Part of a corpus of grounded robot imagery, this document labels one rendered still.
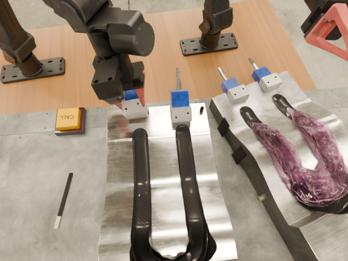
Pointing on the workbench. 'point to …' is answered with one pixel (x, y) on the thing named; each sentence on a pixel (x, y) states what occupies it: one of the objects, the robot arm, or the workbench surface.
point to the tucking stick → (63, 201)
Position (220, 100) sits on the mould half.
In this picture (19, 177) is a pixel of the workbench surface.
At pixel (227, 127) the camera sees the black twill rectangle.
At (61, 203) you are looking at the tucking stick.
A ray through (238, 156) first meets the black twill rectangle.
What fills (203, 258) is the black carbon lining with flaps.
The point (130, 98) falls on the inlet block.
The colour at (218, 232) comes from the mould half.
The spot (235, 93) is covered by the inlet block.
